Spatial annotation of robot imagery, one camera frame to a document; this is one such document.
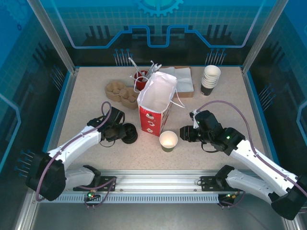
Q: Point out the dark green paper cup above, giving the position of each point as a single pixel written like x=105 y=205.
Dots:
x=168 y=140

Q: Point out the aluminium mounting rail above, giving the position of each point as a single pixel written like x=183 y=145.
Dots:
x=156 y=182

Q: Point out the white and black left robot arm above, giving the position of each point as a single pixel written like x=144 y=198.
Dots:
x=76 y=143

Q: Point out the blue table edge strip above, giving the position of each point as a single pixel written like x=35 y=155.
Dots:
x=63 y=95
x=253 y=95

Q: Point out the black cup lid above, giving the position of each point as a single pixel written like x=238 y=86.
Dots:
x=132 y=137

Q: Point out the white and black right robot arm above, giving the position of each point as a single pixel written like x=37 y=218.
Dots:
x=259 y=163

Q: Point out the white wrapped straw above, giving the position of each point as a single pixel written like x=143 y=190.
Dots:
x=152 y=70
x=149 y=69
x=135 y=66
x=132 y=77

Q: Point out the grey metal base tray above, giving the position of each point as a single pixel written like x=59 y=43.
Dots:
x=144 y=218

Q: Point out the white paper napkin stack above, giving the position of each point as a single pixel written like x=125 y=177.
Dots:
x=184 y=79

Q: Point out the red and white paper bag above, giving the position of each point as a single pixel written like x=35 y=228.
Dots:
x=149 y=119

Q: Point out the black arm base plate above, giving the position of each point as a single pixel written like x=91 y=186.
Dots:
x=108 y=177
x=205 y=184

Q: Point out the stack of white napkins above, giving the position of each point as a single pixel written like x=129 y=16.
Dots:
x=185 y=94

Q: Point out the black paper cup stack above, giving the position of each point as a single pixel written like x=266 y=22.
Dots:
x=212 y=70

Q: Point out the small green-lit circuit board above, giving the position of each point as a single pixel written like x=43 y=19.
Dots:
x=90 y=195
x=227 y=196

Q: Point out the aluminium frame post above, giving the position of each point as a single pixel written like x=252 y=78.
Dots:
x=55 y=36
x=263 y=36

